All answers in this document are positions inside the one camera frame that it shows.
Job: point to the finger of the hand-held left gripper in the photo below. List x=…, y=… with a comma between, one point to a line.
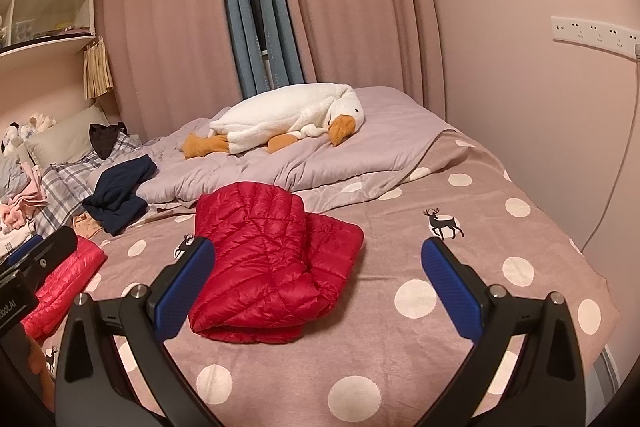
x=22, y=248
x=55, y=249

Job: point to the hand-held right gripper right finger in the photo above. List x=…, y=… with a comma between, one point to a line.
x=450, y=289

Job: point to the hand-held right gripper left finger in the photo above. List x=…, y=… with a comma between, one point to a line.
x=185, y=289

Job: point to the person's left forearm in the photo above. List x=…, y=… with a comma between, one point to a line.
x=37, y=372

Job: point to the white garment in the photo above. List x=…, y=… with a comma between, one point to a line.
x=15, y=238

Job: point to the coral red down jacket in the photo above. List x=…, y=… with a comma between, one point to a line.
x=65, y=277

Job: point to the peach garment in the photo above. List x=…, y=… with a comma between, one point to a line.
x=87, y=224

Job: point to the pink garment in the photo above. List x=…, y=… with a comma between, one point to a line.
x=20, y=207

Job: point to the brown polka dot blanket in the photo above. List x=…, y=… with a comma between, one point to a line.
x=400, y=257

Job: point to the plaid grey shirt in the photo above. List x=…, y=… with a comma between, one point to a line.
x=65, y=187

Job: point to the grey blue garment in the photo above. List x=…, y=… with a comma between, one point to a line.
x=10, y=177

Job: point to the navy blue garment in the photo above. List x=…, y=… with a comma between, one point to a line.
x=120, y=192

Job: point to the black and white dog plush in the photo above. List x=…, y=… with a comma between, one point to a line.
x=10, y=137

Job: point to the beige pillow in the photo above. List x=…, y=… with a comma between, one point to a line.
x=60, y=137

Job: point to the dark brown garment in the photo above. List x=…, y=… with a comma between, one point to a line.
x=105, y=137

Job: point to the grey quilt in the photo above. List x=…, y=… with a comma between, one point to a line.
x=310, y=162

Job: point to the beige pleated skirt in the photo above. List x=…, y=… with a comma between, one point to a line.
x=97, y=72

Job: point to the white goose plush toy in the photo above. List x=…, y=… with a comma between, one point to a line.
x=280, y=117

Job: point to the pink curtain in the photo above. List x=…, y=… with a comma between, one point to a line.
x=165, y=32
x=360, y=7

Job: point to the white wall shelf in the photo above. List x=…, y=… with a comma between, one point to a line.
x=50, y=7

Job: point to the white wall socket strip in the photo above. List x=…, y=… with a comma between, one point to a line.
x=590, y=32

